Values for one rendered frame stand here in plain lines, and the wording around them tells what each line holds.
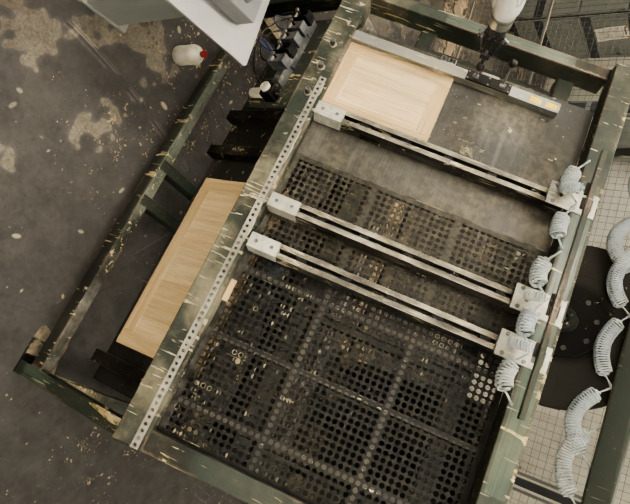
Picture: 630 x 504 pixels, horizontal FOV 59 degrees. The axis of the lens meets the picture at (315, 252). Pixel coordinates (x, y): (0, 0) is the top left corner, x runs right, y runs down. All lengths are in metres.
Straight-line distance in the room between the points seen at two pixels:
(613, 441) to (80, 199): 2.47
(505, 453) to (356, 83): 1.59
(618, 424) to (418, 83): 1.61
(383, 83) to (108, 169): 1.34
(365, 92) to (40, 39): 1.37
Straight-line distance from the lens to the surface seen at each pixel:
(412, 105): 2.53
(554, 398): 2.69
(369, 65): 2.62
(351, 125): 2.38
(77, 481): 3.26
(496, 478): 2.10
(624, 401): 2.60
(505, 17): 2.29
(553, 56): 2.80
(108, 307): 2.98
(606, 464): 2.55
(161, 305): 2.63
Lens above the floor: 2.42
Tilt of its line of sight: 37 degrees down
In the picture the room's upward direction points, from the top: 102 degrees clockwise
